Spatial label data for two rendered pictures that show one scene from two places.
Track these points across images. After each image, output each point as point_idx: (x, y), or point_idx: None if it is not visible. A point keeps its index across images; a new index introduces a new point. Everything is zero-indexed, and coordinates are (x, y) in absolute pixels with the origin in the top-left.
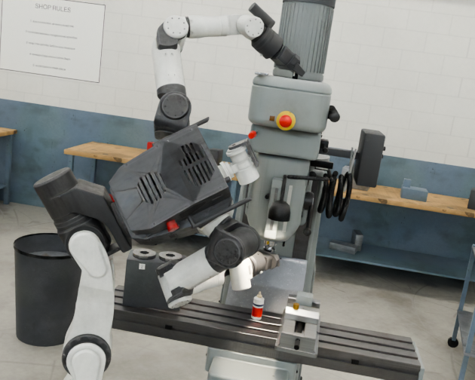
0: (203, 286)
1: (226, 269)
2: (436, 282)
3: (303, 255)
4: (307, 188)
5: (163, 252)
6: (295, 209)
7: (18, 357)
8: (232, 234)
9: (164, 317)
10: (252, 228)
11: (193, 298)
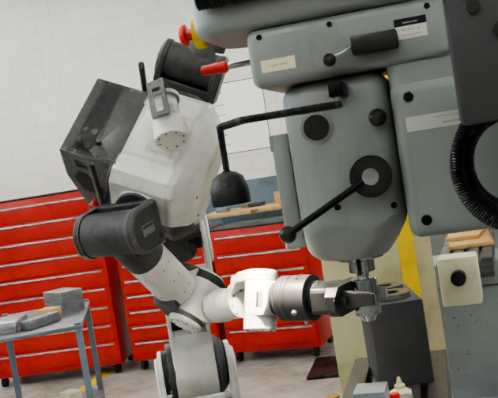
0: (213, 310)
1: (130, 269)
2: None
3: None
4: (398, 148)
5: (396, 289)
6: (299, 192)
7: None
8: (85, 213)
9: (349, 388)
10: (133, 209)
11: (444, 387)
